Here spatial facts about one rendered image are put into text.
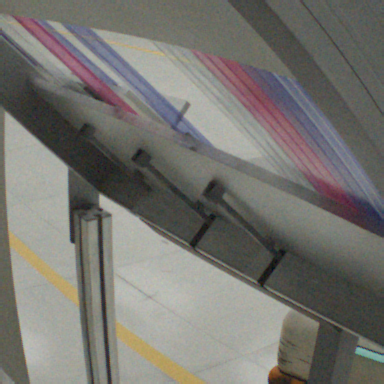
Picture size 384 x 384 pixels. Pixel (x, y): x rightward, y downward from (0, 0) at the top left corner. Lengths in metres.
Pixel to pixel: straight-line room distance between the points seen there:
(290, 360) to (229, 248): 0.82
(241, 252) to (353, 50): 0.62
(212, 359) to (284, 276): 1.17
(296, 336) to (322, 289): 0.85
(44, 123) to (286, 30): 0.77
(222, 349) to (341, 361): 0.74
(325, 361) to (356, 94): 1.09
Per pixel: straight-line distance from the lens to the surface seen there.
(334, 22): 0.23
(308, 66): 0.23
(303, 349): 1.62
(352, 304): 0.75
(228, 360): 1.96
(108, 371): 1.21
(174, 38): 0.44
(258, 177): 0.62
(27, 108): 0.96
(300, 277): 0.80
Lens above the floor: 1.05
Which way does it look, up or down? 21 degrees down
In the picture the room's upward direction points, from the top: 2 degrees clockwise
